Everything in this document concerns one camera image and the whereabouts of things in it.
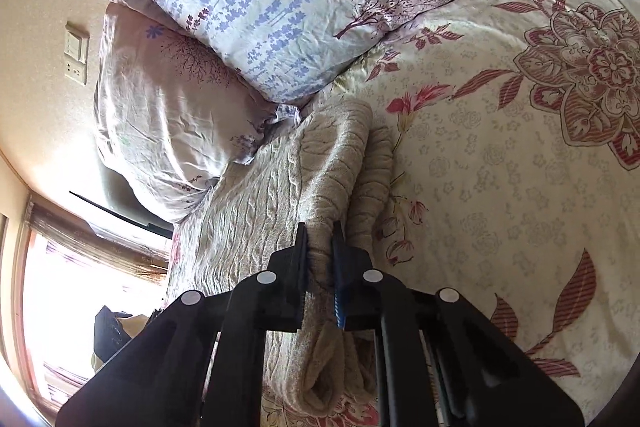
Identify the beige cable-knit sweater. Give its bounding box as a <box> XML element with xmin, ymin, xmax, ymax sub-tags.
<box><xmin>165</xmin><ymin>96</ymin><xmax>393</xmax><ymax>416</ymax></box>

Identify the dark bedside table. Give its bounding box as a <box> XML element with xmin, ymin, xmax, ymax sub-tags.
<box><xmin>70</xmin><ymin>154</ymin><xmax>174</xmax><ymax>239</ymax></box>

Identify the lower lavender print pillow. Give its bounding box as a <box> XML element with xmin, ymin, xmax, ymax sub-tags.
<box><xmin>94</xmin><ymin>3</ymin><xmax>299</xmax><ymax>223</ymax></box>

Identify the floral bed quilt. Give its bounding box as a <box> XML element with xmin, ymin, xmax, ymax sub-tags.
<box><xmin>326</xmin><ymin>0</ymin><xmax>639</xmax><ymax>425</ymax></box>

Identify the window with wooden frame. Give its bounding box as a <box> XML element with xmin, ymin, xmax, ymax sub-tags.
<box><xmin>12</xmin><ymin>199</ymin><xmax>170</xmax><ymax>416</ymax></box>

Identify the white wall switch plate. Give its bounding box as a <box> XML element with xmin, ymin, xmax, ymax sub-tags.
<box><xmin>63</xmin><ymin>23</ymin><xmax>89</xmax><ymax>86</ymax></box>

